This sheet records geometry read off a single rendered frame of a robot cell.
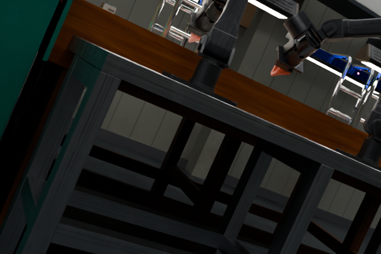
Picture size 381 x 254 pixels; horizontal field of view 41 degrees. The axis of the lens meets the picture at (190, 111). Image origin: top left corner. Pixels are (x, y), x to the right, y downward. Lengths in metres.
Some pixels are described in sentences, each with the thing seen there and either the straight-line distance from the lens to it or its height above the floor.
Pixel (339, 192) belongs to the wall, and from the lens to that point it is 5.31.
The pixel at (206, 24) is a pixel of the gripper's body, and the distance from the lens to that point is 1.67.
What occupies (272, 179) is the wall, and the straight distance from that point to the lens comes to 4.81.
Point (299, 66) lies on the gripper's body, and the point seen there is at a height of 0.87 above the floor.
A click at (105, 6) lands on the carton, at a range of 1.44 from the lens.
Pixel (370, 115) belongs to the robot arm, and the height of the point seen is 0.81.
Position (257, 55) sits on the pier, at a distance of 4.24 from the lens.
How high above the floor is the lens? 0.68
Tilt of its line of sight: 3 degrees down
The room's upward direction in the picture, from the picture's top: 24 degrees clockwise
